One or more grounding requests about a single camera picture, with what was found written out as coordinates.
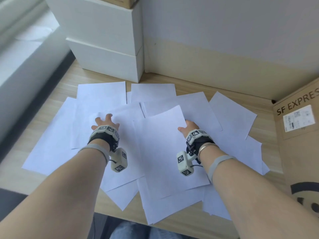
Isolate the person's right hand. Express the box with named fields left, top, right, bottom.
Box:
left=177, top=120, right=200, bottom=137

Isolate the person's left hand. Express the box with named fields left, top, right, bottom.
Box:
left=91, top=114, right=120, bottom=131

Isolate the pile of white papers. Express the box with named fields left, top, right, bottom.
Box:
left=22, top=81, right=270, bottom=225

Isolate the person's right forearm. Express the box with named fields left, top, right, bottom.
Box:
left=198, top=144, right=319, bottom=239

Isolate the person's left forearm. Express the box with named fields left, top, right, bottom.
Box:
left=0, top=143, right=111, bottom=239

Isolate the grey forearm band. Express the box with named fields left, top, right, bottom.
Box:
left=207, top=155, right=237, bottom=184
left=77, top=143, right=110, bottom=161

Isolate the person's left leg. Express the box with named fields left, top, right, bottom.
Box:
left=113, top=220, right=143, bottom=239

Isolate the flat white box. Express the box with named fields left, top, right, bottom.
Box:
left=65, top=38, right=145, bottom=84

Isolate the beige desk back panel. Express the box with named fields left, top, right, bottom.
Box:
left=144, top=37, right=319, bottom=100

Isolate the tall white box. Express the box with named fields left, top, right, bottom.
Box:
left=44, top=0, right=145, bottom=57

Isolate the white window sill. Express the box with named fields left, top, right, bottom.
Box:
left=0, top=0, right=73, bottom=147

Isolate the white shipping label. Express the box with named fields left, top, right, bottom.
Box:
left=283, top=105, right=313, bottom=133

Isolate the large printed cardboard box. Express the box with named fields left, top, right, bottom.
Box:
left=271, top=77, right=319, bottom=221

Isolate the small cardboard box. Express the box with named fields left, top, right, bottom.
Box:
left=109, top=0, right=142, bottom=10

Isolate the white marker wrist camera rig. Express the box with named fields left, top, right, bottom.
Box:
left=176, top=130, right=216, bottom=177
left=87, top=125, right=128, bottom=173

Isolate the silver bracelet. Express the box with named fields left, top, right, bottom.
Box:
left=198, top=143, right=220, bottom=157

